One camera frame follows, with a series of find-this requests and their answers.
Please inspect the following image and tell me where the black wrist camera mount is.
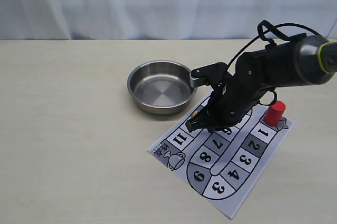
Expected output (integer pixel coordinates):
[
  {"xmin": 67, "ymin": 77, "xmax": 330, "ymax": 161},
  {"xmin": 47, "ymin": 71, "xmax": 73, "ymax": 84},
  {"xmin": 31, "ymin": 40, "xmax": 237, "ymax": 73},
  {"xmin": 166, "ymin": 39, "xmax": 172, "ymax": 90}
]
[{"xmin": 190, "ymin": 62, "xmax": 232, "ymax": 89}]

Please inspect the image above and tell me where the stainless steel round bowl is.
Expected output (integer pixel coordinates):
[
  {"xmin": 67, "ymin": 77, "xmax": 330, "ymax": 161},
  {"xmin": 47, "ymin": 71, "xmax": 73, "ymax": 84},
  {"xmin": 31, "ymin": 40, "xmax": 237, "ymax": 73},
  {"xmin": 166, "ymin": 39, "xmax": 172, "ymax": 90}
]
[{"xmin": 126, "ymin": 60, "xmax": 197, "ymax": 115}]

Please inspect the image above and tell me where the beige wooden die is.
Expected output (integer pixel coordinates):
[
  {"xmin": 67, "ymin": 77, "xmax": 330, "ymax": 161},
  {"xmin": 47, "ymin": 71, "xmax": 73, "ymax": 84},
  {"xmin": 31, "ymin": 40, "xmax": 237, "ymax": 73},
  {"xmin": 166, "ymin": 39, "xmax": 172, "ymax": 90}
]
[{"xmin": 191, "ymin": 111, "xmax": 199, "ymax": 117}]

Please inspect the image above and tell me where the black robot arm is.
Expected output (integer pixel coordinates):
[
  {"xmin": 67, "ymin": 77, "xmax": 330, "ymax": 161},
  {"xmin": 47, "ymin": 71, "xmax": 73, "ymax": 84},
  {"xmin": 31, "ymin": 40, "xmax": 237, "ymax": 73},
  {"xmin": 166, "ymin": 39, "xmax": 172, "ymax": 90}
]
[{"xmin": 185, "ymin": 35, "xmax": 336, "ymax": 132}]

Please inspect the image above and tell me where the white backdrop curtain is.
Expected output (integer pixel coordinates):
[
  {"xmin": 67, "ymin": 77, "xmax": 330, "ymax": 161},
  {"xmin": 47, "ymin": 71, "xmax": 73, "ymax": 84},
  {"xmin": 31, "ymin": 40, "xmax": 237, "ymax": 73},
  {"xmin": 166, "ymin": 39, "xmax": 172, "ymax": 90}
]
[{"xmin": 1, "ymin": 0, "xmax": 336, "ymax": 40}]

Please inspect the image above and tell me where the black cable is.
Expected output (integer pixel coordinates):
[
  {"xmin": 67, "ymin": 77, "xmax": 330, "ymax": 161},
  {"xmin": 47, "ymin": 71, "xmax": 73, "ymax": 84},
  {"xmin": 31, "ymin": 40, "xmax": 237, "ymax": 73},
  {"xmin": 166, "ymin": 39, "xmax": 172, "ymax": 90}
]
[{"xmin": 226, "ymin": 20, "xmax": 326, "ymax": 72}]

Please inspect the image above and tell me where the printed paper game board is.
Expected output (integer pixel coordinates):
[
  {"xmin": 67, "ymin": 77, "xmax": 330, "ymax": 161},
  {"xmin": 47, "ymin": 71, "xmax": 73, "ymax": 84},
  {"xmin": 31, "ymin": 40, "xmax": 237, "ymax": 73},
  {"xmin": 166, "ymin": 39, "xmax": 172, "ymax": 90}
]
[{"xmin": 148, "ymin": 94, "xmax": 294, "ymax": 219}]

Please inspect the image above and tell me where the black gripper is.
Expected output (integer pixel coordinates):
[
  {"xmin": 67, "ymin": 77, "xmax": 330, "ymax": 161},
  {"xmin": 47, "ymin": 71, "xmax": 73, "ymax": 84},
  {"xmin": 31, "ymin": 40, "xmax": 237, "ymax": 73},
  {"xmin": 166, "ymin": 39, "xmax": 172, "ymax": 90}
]
[{"xmin": 186, "ymin": 51, "xmax": 276, "ymax": 133}]

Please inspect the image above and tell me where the red cylinder game piece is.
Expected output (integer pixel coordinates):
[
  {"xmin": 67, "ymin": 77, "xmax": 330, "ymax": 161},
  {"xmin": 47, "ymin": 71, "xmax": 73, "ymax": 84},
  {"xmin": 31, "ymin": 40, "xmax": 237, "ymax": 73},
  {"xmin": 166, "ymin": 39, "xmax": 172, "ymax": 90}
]
[{"xmin": 264, "ymin": 100, "xmax": 286, "ymax": 126}]

